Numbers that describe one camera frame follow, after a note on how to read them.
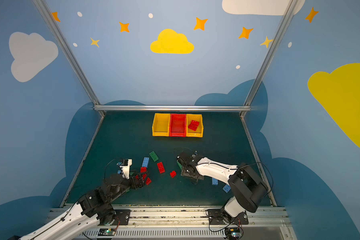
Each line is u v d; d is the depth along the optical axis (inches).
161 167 35.6
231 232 28.2
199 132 43.1
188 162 25.6
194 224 28.9
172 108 50.0
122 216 29.6
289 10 27.7
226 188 32.6
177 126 44.5
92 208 21.2
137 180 26.6
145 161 36.6
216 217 30.0
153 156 37.5
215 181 33.8
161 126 44.2
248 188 17.4
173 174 33.9
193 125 43.7
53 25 29.0
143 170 34.9
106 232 27.9
